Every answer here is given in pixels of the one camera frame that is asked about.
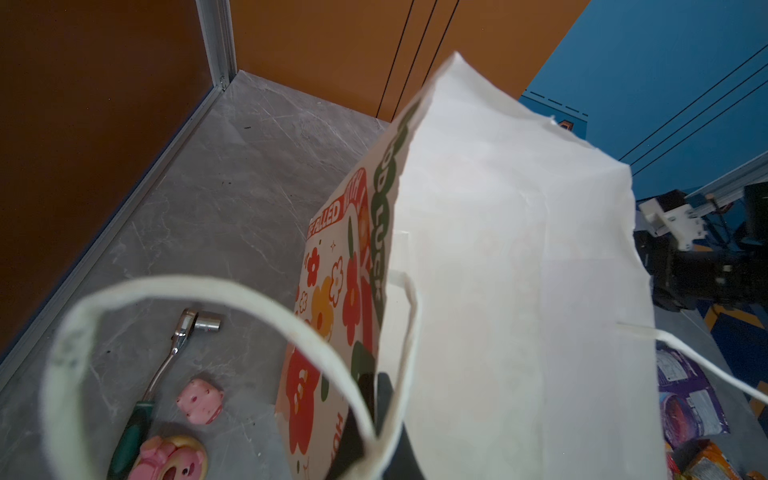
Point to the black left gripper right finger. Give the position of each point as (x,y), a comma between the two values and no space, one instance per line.
(403,465)

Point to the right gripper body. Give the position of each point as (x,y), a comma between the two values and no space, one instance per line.
(681,279)

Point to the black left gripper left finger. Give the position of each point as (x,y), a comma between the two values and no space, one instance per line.
(351,446)

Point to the white paper bag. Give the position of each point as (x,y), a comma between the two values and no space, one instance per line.
(352,314)

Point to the purple snack packet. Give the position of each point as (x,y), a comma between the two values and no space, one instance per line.
(690,409)

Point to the small pink block toy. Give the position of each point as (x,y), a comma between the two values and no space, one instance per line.
(200,402)

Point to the pink pig toy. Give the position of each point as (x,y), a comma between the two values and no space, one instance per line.
(176,457)

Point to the red yellow snack packet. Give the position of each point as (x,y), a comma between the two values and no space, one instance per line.
(709,463)

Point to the green handled ratchet wrench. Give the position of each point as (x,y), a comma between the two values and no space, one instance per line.
(137,427)

